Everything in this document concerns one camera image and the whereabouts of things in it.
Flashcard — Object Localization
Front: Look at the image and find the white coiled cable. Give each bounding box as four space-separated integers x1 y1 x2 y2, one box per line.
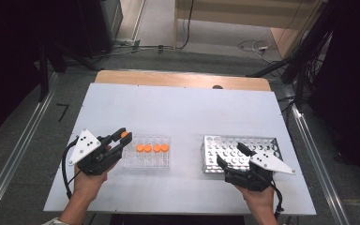
237 39 275 64

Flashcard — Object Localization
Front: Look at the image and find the clear plastic tube rack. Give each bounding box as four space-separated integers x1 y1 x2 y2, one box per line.
121 134 173 170

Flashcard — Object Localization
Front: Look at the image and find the black cabinet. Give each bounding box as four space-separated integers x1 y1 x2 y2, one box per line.
74 0 124 59

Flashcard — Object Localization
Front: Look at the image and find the perforated metal tube rack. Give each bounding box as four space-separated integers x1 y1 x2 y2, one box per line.
201 134 284 174

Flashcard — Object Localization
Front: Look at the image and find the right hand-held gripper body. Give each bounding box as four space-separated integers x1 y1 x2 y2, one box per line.
224 151 296 193

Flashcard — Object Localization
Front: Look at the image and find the black metal stand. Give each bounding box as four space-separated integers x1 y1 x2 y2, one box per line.
37 40 101 103

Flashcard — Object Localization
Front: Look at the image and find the person's right hand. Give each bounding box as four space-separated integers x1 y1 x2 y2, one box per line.
233 183 277 212

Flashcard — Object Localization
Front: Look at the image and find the left hand-held gripper black cable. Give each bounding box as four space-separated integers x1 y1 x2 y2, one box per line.
61 138 80 200

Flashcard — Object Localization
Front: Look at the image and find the metal floor rail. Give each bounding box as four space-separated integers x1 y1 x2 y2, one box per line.
0 72 60 225
288 101 353 225

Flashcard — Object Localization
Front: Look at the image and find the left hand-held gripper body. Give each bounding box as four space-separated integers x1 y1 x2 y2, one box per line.
67 128 122 176

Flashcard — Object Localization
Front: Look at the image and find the person's left hand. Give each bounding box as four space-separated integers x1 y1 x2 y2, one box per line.
73 162 114 202

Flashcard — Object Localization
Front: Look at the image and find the dark curtain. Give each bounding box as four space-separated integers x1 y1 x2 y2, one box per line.
0 0 76 146
308 0 360 183

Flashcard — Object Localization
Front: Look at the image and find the hand-held gripper black cable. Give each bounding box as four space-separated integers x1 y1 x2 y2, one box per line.
61 138 80 200
267 180 285 220

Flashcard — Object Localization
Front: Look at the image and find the grey floor cable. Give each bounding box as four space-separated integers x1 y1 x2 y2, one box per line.
93 44 176 61

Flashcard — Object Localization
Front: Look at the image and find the right hand-held gripper black cable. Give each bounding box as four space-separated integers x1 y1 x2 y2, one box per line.
267 180 285 220

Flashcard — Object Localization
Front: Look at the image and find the black stand with cables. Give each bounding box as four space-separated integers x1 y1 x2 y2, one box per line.
247 0 338 108

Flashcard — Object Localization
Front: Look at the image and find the light wooden furniture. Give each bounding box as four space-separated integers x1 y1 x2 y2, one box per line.
172 0 327 59

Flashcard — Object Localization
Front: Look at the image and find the black floor cable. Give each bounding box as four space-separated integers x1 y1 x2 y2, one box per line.
176 0 195 51

